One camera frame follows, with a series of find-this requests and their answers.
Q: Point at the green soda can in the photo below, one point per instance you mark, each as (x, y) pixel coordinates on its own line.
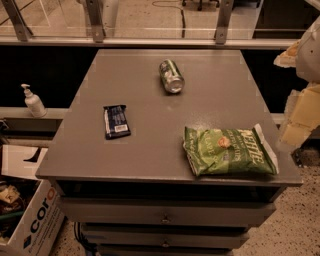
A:
(171, 77)

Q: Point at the green chips bag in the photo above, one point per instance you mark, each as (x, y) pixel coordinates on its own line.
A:
(224, 151)

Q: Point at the grey drawer cabinet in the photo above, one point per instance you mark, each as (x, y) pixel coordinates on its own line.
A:
(136, 195)

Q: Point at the white pump bottle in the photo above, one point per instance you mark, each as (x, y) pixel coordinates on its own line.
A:
(33, 102)

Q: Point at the dark blue snack bar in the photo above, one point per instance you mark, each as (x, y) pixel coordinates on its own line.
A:
(116, 125)

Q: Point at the metal railing post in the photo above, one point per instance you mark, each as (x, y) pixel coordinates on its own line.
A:
(225, 10)
(95, 17)
(22, 32)

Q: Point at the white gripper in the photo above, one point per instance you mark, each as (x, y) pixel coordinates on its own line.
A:
(310, 56)

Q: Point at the white cardboard box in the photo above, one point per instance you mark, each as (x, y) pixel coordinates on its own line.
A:
(30, 217)

